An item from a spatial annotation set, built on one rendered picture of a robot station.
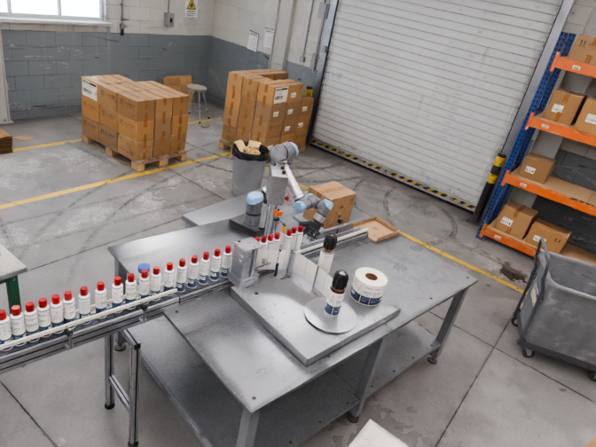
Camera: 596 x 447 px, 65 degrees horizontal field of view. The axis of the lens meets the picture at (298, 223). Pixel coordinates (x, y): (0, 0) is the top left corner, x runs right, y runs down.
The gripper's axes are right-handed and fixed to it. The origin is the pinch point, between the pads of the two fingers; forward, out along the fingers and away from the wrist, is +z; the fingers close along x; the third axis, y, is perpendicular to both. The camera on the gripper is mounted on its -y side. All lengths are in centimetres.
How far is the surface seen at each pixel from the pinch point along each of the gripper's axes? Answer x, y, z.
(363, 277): -6, 56, -7
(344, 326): -25, 72, 19
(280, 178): -51, -1, -32
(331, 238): -18.7, 30.5, -16.6
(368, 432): -50, 121, 44
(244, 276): -54, 16, 27
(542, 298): 165, 116, -58
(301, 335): -46, 64, 33
